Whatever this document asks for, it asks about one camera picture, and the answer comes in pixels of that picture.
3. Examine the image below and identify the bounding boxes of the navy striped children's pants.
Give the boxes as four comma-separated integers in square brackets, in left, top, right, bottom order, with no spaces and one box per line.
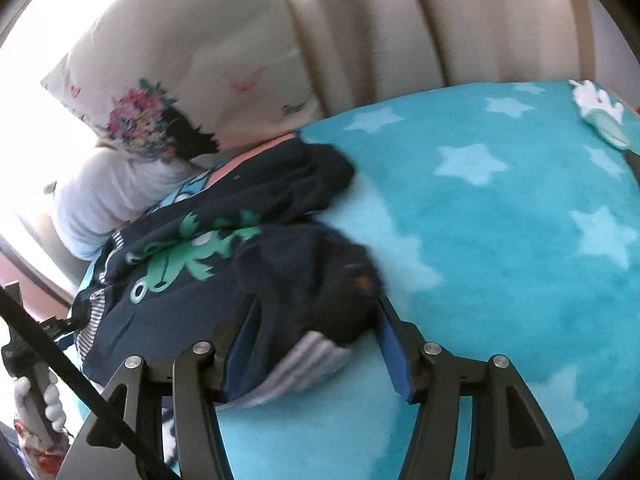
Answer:
[73,136,383,406]

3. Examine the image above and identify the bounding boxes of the white gloved left hand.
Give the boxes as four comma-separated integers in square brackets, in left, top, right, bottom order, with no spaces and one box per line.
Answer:
[13,370,66,439]

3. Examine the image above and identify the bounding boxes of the light grey plush pillow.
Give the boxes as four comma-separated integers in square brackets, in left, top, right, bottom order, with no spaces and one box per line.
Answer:
[51,148,202,261]

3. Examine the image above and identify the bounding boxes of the turquoise cartoon fleece blanket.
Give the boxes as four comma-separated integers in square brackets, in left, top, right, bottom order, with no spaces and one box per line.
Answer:
[74,79,640,480]

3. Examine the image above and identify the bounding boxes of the white teal plush toy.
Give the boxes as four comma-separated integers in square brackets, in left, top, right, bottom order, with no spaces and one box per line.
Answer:
[568,79,630,151]

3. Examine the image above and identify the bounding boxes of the beige floral print pillow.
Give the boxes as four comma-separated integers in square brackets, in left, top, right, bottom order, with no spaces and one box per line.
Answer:
[43,0,322,162]

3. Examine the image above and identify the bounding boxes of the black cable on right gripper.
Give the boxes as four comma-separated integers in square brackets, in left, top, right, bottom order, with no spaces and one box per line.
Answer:
[0,286,181,480]

